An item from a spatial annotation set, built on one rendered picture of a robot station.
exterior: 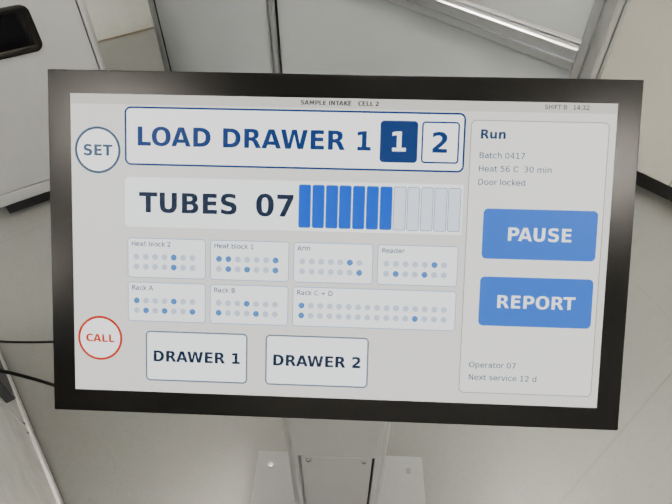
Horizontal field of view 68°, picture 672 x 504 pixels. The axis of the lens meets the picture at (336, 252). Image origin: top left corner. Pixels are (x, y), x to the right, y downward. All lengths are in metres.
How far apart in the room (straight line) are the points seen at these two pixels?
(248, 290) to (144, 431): 1.21
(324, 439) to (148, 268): 0.41
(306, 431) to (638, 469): 1.15
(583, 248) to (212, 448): 1.26
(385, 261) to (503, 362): 0.14
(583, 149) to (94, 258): 0.44
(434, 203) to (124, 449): 1.34
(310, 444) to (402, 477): 0.69
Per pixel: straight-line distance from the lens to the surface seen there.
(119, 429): 1.67
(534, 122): 0.48
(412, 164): 0.45
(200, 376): 0.49
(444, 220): 0.45
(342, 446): 0.80
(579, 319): 0.50
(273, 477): 1.46
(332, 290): 0.45
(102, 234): 0.50
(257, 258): 0.45
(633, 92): 0.51
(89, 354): 0.52
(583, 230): 0.49
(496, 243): 0.46
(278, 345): 0.46
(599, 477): 1.66
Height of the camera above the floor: 1.39
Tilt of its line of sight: 45 degrees down
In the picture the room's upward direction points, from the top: straight up
